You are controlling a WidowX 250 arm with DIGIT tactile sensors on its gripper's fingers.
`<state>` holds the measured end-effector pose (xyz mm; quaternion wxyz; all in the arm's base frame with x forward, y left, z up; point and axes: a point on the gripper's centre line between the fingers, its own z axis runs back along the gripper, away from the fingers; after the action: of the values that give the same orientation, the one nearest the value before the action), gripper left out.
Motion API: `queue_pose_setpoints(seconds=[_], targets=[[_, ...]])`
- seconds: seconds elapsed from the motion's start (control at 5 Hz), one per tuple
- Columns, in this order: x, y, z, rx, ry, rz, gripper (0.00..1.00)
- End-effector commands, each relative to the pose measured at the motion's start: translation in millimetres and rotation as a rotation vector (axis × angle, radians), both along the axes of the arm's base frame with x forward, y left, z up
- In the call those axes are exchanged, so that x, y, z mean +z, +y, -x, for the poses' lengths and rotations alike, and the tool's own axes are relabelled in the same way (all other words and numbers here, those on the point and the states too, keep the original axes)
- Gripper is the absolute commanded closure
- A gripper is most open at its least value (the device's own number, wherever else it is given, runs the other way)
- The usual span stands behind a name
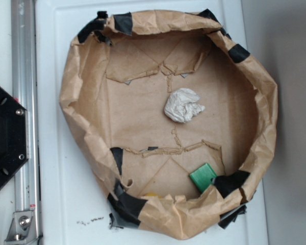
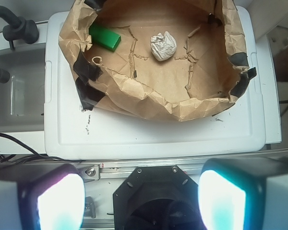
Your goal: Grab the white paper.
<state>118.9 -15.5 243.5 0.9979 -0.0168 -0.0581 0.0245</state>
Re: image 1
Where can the brown paper bag tray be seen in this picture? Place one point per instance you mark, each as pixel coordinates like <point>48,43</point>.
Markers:
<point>119,73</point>

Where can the crumpled white paper ball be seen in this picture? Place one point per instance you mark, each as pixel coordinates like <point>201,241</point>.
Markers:
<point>182,105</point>

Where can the yellow object under rim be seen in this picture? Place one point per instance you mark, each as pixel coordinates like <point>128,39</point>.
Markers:
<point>152,194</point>

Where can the green plastic block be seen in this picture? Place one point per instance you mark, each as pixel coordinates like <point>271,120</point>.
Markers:
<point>202,177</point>

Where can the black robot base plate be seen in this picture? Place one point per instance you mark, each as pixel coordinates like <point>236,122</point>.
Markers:
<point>13,137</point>

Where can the metal corner bracket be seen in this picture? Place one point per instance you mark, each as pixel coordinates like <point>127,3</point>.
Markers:
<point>22,229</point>

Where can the aluminium frame rail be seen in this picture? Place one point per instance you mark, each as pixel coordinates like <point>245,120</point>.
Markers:
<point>24,81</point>

